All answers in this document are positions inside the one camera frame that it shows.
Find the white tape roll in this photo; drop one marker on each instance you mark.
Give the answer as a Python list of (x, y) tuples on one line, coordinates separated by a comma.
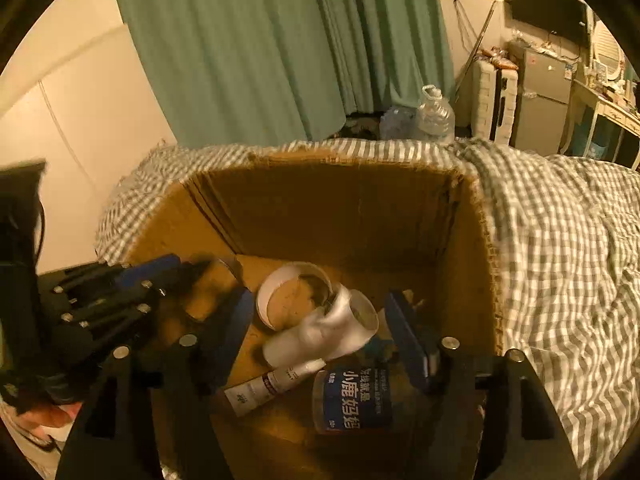
[(290, 292)]

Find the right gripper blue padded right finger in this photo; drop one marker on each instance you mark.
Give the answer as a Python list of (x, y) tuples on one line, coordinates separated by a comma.
[(479, 417)]

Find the dark clothes pile on floor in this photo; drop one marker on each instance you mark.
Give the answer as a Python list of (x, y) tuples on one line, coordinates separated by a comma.
[(362, 126)]

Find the oval white vanity mirror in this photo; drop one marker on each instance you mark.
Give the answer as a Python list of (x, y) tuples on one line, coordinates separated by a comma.
[(607, 52)]

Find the large green curtain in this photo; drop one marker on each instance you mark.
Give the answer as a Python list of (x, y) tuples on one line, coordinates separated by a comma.
[(268, 72)]

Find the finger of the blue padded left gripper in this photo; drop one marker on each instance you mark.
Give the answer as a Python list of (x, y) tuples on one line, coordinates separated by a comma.
[(147, 270)]

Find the small white tube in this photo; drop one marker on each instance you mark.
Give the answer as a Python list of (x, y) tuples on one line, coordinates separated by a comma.
[(254, 393)]

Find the white hard suitcase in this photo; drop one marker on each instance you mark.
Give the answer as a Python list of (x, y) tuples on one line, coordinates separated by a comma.
[(494, 94)]

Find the long mop stick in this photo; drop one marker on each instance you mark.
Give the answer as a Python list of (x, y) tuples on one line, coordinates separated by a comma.
[(476, 47)]

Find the white cylindrical device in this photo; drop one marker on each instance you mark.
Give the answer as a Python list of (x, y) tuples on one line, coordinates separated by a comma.
[(343, 327)]

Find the large clear water jug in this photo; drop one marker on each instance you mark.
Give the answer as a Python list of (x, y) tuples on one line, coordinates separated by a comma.
[(435, 117)]

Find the blue bin under table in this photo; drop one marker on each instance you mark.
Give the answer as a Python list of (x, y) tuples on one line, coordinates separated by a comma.
[(602, 146)]

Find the pack of water bottles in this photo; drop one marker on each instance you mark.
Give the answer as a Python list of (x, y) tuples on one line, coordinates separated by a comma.
[(397, 123)]

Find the black wall television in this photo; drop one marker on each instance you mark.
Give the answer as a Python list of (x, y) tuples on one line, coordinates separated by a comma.
[(563, 18)]

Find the white dressing table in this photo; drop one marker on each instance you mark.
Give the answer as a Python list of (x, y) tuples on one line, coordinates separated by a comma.
[(589, 111)]

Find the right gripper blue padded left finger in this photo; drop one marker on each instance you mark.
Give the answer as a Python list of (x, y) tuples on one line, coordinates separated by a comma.
[(113, 436)]

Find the grey mini fridge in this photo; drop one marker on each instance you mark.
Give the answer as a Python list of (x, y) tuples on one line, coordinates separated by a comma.
[(543, 96)]

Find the brown cardboard box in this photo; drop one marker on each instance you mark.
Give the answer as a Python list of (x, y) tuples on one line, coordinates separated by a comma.
[(374, 225)]

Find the clear plastic bottle red label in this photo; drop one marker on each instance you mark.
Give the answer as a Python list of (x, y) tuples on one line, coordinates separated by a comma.
[(348, 400)]

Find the grey white checkered duvet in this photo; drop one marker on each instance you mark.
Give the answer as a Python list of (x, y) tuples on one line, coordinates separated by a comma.
[(566, 233)]

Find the left hand holding gripper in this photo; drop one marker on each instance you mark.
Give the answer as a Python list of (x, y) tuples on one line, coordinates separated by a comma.
[(44, 423)]

